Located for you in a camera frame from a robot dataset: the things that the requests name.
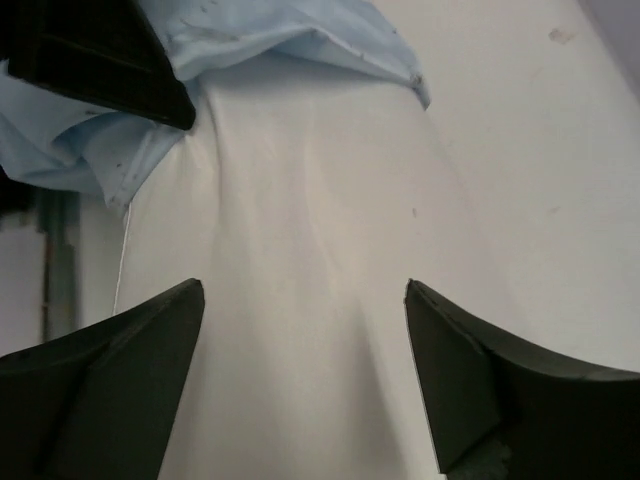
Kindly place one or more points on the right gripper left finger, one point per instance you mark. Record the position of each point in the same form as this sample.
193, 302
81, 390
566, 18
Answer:
100, 403

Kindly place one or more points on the aluminium front rail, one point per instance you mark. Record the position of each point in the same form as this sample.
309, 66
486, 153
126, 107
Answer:
57, 220

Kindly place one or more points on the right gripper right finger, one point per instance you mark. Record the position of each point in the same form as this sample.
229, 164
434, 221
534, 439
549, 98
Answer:
501, 407

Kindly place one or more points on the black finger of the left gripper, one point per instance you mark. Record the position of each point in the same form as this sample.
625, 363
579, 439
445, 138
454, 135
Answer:
104, 53

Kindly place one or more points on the white pillow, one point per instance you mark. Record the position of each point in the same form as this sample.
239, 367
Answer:
304, 199

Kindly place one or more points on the light blue pillowcase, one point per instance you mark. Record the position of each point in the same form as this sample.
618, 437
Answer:
53, 142

